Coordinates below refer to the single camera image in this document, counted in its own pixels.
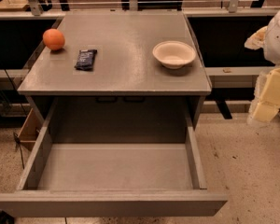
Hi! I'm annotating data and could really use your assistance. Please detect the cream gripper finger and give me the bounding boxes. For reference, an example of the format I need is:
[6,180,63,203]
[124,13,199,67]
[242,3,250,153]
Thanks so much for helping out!
[245,26,267,50]
[247,100,280,123]

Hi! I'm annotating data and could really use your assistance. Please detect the grey top drawer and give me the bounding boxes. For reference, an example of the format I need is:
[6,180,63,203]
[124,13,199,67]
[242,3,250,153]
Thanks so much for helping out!
[0,97,227,217]

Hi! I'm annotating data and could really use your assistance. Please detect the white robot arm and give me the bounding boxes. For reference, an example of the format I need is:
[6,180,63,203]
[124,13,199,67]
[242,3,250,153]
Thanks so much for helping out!
[245,10,280,126]

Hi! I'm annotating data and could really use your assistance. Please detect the grey drawer cabinet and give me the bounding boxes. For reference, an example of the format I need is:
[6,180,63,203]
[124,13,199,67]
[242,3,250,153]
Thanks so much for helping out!
[18,11,211,123]

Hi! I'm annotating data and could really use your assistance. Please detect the white paper bowl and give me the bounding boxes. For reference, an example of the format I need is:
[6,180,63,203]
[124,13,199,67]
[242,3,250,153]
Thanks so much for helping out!
[152,41,197,69]

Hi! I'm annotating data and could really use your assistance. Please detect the dark blue snack packet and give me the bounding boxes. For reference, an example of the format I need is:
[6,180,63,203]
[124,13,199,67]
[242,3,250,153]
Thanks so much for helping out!
[75,49,97,71]

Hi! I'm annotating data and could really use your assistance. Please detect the orange fruit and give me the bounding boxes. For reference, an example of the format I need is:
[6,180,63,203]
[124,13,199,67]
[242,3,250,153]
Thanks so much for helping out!
[43,29,65,50]

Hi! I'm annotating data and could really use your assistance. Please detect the grey side rail bench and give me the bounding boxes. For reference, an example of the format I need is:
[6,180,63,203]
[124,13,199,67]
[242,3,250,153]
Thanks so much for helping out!
[205,66,272,89]

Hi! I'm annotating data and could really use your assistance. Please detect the black cable on floor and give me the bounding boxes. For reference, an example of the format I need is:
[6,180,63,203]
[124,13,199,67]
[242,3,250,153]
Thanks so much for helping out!
[3,68,27,170]

